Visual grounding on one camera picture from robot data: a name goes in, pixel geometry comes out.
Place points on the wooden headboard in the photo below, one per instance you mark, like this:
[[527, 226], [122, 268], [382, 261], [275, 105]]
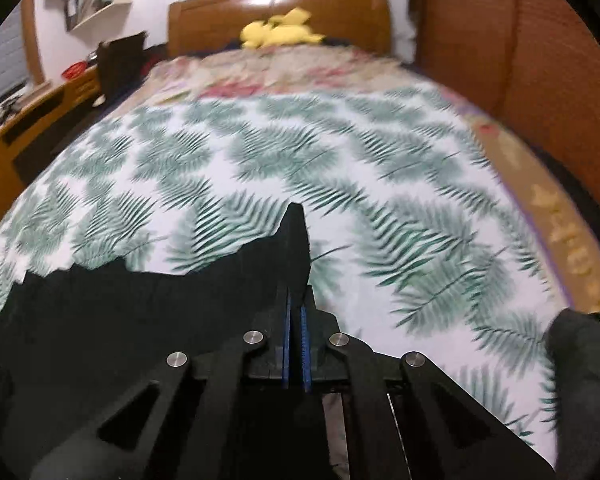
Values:
[[209, 25]]

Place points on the floral quilt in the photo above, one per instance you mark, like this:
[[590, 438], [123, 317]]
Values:
[[567, 217]]

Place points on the folded grey garment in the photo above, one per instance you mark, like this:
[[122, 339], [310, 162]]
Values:
[[573, 343]]

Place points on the yellow plush toy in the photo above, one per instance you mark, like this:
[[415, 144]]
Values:
[[280, 30]]

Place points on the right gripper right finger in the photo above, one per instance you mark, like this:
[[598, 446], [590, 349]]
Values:
[[397, 418]]

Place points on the red basket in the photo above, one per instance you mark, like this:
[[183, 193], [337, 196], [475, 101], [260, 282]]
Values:
[[74, 71]]

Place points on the wooden louvered wardrobe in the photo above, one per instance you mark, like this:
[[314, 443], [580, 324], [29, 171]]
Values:
[[532, 64]]

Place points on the dark wooden chair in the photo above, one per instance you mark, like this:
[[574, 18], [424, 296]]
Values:
[[119, 63]]

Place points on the wooden desk cabinet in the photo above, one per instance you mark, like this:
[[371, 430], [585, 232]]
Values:
[[29, 141]]

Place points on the grey window blind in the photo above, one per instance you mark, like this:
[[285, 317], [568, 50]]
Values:
[[14, 72]]

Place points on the black double-breasted coat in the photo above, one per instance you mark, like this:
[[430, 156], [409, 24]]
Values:
[[73, 340]]

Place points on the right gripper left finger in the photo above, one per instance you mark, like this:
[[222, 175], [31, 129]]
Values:
[[178, 421]]

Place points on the palm leaf bedspread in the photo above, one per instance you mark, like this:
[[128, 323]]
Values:
[[417, 243]]

